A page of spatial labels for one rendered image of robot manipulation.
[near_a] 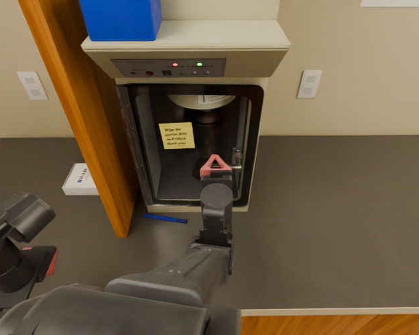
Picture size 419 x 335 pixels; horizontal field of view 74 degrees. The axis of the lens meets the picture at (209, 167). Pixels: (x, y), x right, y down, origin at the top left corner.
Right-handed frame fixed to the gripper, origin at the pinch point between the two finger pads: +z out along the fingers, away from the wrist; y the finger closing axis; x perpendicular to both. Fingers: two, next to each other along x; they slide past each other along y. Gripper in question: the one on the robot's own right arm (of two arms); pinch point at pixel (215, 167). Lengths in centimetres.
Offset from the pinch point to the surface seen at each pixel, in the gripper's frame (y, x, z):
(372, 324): -48, -49, -21
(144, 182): -10.5, 19.4, 4.8
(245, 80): 19.2, -6.2, 6.1
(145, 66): 25.7, 12.4, -1.2
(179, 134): 6.4, 8.5, 4.5
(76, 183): -22, 46, 15
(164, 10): 32.6, 9.2, 6.2
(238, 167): 0.7, -5.6, -0.9
